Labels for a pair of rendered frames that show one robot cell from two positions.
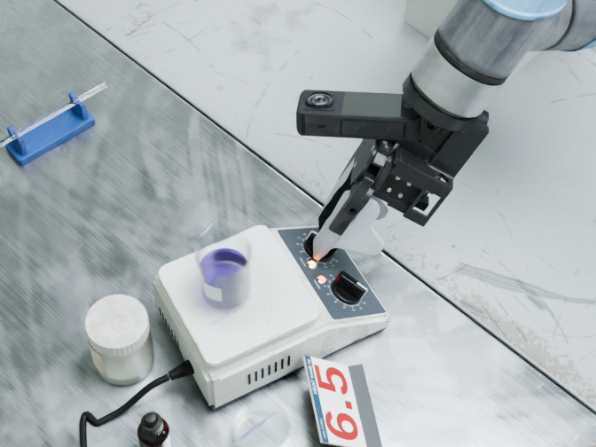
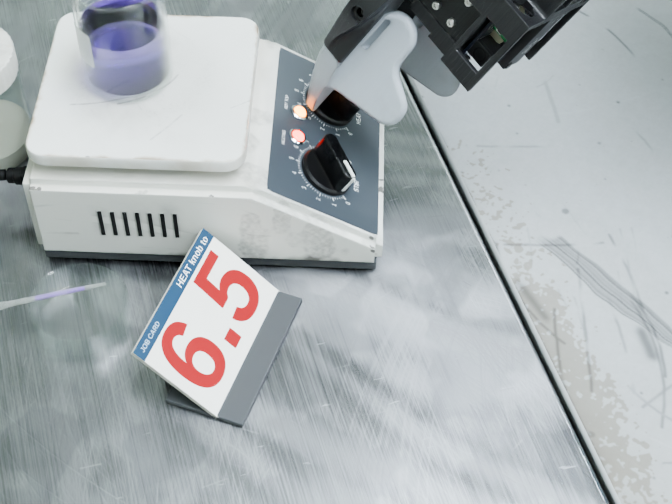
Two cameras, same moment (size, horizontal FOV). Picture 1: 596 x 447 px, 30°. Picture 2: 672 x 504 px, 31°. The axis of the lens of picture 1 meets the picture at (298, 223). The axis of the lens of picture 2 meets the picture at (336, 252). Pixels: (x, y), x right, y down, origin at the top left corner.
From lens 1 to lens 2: 54 cm
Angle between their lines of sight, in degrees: 19
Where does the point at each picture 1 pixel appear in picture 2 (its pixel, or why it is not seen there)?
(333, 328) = (260, 202)
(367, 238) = (383, 87)
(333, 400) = (207, 315)
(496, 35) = not seen: outside the picture
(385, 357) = (345, 308)
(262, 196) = not seen: hidden behind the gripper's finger
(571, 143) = not seen: outside the picture
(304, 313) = (215, 149)
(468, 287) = (548, 275)
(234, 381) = (71, 211)
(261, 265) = (206, 65)
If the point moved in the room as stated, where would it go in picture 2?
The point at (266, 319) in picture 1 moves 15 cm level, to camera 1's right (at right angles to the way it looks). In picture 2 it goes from (154, 132) to (391, 248)
